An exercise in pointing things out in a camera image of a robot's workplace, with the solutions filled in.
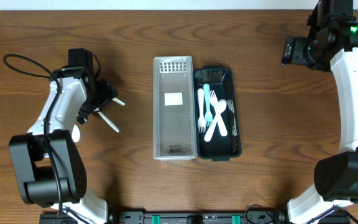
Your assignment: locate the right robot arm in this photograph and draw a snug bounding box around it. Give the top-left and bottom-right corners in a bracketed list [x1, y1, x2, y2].
[282, 0, 358, 223]

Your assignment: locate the white spoon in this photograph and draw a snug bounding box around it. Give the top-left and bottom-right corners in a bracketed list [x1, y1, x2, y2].
[204, 100, 227, 142]
[71, 124, 81, 142]
[112, 98, 126, 106]
[94, 108, 120, 133]

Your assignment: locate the pale green plastic fork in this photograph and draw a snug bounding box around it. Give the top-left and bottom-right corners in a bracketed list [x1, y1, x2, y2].
[203, 83, 213, 127]

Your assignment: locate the white fork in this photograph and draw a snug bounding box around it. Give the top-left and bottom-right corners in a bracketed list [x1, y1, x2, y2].
[197, 88, 206, 133]

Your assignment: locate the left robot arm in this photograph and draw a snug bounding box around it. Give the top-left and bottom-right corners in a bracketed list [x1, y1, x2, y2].
[9, 48, 119, 223]

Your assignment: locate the black plastic perforated basket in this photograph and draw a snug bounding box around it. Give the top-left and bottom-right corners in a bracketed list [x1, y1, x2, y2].
[193, 65, 242, 161]

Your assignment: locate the white fork diagonal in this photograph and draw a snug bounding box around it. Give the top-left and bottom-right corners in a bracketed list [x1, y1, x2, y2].
[209, 90, 227, 137]

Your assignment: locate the clear plastic perforated basket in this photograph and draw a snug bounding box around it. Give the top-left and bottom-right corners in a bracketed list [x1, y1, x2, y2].
[154, 55, 197, 161]

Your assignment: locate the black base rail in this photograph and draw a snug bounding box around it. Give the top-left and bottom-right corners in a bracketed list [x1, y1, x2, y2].
[39, 208, 351, 224]

